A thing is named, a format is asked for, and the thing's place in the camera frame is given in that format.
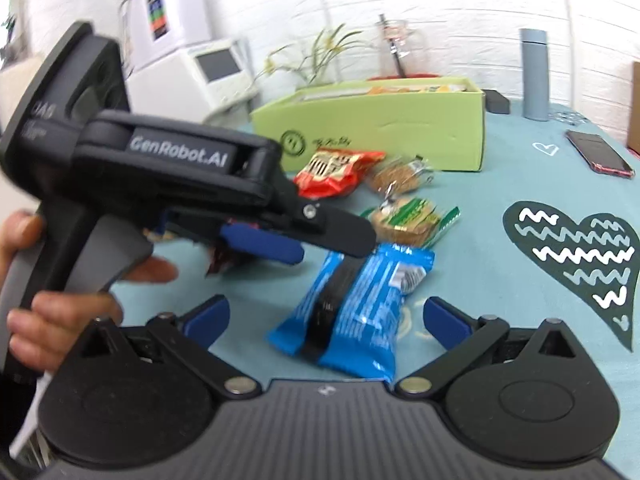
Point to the green biscuit packet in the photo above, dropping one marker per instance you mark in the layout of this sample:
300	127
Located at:
410	217

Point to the white appliance with screen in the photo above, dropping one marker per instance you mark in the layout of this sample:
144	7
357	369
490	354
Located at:
220	70

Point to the red and orange snack packet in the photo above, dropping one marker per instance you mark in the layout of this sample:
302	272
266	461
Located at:
330	170

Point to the smartphone in pink case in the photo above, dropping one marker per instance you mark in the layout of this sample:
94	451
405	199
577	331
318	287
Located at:
597	150

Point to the white water purifier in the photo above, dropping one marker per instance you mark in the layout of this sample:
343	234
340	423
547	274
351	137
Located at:
175	5

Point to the brown cardboard box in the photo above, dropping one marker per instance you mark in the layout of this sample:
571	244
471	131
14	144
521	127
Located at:
635	110

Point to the glass pitcher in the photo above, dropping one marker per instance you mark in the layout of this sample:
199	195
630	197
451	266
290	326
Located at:
405	50

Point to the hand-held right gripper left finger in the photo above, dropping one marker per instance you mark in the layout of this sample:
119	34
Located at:
207	320

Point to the grey blue bottle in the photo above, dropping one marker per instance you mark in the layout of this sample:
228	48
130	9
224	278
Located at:
535	75

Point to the person's left hand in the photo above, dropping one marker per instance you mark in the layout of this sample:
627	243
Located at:
55	320

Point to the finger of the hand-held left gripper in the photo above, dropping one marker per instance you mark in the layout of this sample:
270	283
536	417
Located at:
265	245
340	232

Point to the glass vase with yellow flowers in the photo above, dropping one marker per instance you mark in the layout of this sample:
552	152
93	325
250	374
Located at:
325	45

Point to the blue snack packet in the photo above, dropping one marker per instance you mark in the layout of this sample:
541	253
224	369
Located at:
370	305

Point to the clear packet of brown cookies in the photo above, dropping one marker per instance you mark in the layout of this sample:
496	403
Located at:
400	177

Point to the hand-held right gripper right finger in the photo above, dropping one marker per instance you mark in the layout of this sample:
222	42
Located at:
445	322

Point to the dark brown snack packet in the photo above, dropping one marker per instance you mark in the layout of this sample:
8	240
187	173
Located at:
222	260

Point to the teal heart print tablecloth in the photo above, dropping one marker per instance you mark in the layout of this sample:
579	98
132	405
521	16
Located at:
500	170

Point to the green cardboard box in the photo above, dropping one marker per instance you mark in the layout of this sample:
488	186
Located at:
400	125

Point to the small black box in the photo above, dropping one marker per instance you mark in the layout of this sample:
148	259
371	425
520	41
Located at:
497	101

